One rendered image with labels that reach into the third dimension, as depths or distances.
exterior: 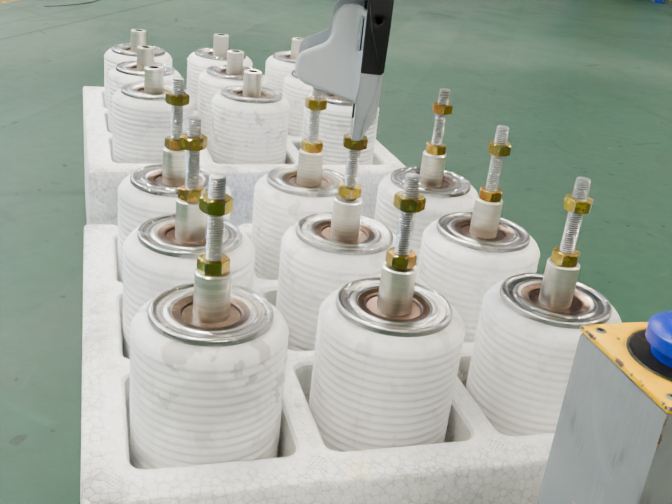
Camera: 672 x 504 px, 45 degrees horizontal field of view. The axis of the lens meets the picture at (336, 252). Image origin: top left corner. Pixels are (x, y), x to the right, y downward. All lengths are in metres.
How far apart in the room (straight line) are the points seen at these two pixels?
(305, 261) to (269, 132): 0.42
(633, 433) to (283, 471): 0.21
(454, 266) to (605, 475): 0.27
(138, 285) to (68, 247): 0.61
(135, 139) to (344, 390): 0.54
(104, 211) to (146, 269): 0.40
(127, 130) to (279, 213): 0.33
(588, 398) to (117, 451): 0.27
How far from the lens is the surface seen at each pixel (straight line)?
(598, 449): 0.41
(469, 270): 0.64
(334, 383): 0.52
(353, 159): 0.61
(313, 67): 0.56
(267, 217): 0.72
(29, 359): 0.95
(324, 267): 0.59
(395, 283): 0.51
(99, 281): 0.70
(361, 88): 0.56
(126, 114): 0.98
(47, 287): 1.09
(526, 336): 0.55
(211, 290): 0.48
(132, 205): 0.69
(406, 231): 0.51
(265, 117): 0.99
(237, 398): 0.48
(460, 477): 0.53
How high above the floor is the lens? 0.49
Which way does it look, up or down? 24 degrees down
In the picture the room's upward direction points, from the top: 6 degrees clockwise
